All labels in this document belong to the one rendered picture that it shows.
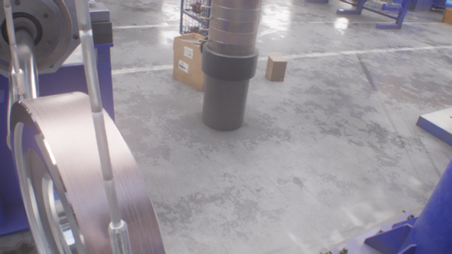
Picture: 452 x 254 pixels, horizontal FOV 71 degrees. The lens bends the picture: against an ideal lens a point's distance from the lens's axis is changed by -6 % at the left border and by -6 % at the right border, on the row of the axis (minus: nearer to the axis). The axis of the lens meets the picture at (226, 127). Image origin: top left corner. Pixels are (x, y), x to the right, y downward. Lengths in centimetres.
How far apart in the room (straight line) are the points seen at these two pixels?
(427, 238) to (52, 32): 183
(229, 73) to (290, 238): 125
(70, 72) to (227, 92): 127
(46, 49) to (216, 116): 162
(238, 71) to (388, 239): 149
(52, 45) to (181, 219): 116
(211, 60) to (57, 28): 137
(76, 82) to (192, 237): 102
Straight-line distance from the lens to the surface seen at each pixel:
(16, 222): 212
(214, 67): 252
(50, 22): 142
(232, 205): 210
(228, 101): 264
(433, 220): 175
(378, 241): 206
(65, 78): 181
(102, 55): 165
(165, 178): 225
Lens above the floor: 146
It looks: 31 degrees down
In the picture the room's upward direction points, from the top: 7 degrees clockwise
